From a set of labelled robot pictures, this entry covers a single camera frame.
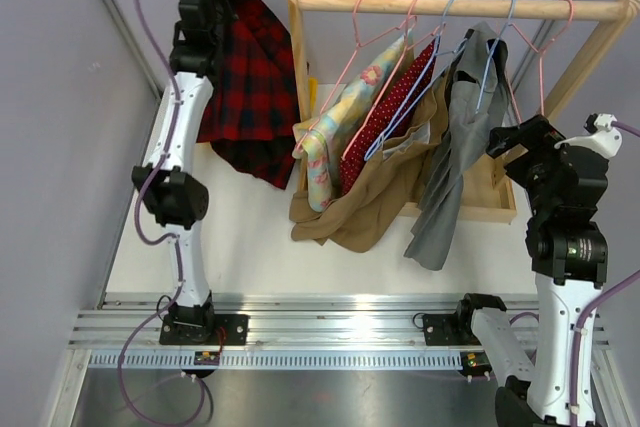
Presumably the tan brown skirt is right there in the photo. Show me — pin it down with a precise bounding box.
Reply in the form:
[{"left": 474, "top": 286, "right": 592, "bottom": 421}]
[{"left": 289, "top": 75, "right": 448, "bottom": 253}]

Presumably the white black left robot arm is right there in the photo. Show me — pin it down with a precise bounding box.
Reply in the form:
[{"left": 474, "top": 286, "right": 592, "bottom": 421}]
[{"left": 131, "top": 0, "right": 248, "bottom": 347}]

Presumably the pastel floral skirt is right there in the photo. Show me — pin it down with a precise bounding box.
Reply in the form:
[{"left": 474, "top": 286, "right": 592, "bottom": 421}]
[{"left": 292, "top": 32, "right": 413, "bottom": 212}]

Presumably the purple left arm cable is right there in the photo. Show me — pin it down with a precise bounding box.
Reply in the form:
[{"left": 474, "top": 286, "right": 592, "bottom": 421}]
[{"left": 117, "top": 0, "right": 209, "bottom": 421}]

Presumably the yellow plastic tray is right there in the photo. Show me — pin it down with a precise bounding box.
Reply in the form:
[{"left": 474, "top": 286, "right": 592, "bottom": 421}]
[{"left": 308, "top": 77, "right": 318, "bottom": 117}]

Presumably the pink wire hanger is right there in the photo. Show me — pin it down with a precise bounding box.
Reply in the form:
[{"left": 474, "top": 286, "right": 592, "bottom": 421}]
[
  {"left": 508, "top": 0, "right": 575, "bottom": 117},
  {"left": 293, "top": 0, "right": 417, "bottom": 158},
  {"left": 340, "top": 0, "right": 436, "bottom": 161}
]

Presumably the wooden clothes rack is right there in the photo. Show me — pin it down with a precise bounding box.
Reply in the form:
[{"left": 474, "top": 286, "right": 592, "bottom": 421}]
[{"left": 287, "top": 0, "right": 639, "bottom": 224}]

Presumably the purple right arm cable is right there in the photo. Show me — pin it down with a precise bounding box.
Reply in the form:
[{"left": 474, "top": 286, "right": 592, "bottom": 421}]
[{"left": 509, "top": 120, "right": 640, "bottom": 416}]

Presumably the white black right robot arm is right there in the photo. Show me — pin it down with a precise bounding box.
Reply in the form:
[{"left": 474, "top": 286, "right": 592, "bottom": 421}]
[{"left": 453, "top": 114, "right": 622, "bottom": 426}]

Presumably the blue wire hanger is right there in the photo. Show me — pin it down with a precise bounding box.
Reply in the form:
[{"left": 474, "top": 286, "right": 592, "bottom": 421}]
[
  {"left": 474, "top": 0, "right": 517, "bottom": 115},
  {"left": 363, "top": 0, "right": 467, "bottom": 161}
]

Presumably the grey skirt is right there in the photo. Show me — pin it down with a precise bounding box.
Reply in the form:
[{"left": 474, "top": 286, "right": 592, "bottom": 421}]
[{"left": 404, "top": 21, "right": 510, "bottom": 271}]

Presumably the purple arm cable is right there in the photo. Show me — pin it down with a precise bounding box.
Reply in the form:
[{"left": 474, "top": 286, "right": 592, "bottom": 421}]
[
  {"left": 117, "top": 0, "right": 209, "bottom": 421},
  {"left": 509, "top": 120, "right": 640, "bottom": 416}
]

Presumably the red white polka-dot skirt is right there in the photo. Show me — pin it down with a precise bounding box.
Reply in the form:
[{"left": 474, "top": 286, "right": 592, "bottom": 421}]
[{"left": 339, "top": 40, "right": 435, "bottom": 196}]

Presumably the red black plaid skirt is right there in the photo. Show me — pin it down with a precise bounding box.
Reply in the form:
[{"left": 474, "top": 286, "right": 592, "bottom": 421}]
[{"left": 197, "top": 0, "right": 300, "bottom": 190}]

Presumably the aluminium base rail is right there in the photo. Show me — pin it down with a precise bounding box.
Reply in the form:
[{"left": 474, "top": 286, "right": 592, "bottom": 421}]
[{"left": 69, "top": 291, "right": 614, "bottom": 372}]

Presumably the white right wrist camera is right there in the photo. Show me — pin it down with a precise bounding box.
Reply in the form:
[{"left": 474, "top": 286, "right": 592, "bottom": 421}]
[{"left": 554, "top": 113, "right": 622, "bottom": 160}]

